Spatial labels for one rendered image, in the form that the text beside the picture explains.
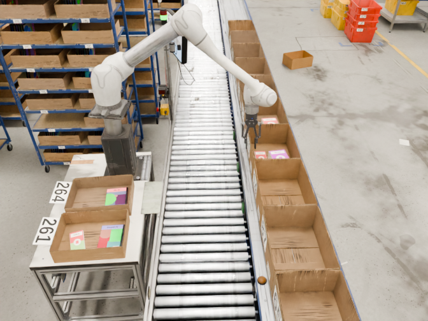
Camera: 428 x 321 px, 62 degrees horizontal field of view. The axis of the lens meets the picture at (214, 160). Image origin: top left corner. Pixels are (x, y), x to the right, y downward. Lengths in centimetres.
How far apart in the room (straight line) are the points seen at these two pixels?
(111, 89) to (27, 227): 175
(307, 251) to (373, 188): 200
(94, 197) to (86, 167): 36
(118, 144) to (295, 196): 117
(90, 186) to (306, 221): 141
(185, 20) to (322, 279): 146
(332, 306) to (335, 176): 223
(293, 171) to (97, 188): 129
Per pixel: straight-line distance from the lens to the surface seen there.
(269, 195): 219
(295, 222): 202
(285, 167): 225
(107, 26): 346
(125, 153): 244
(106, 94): 223
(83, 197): 248
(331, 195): 363
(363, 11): 732
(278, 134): 258
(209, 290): 193
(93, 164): 276
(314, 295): 180
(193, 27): 206
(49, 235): 218
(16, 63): 352
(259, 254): 188
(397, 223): 358
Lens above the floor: 238
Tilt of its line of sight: 38 degrees down
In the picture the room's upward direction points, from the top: straight up
